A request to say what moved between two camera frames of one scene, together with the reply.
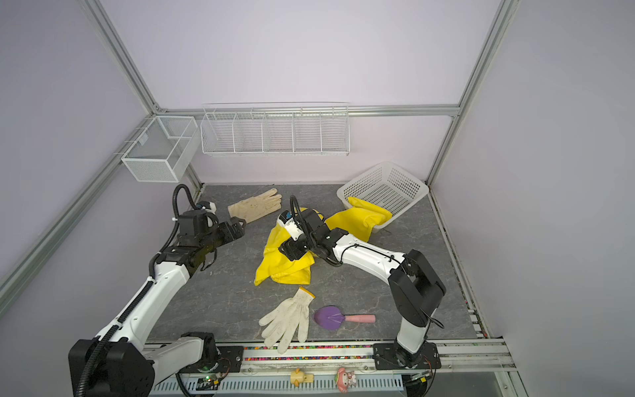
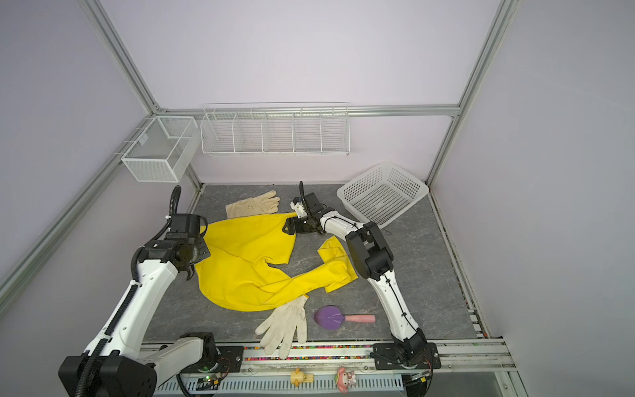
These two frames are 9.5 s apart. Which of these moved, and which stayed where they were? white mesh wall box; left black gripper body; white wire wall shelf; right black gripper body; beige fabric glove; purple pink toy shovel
Moved: left black gripper body; right black gripper body
Stayed: white mesh wall box; beige fabric glove; purple pink toy shovel; white wire wall shelf
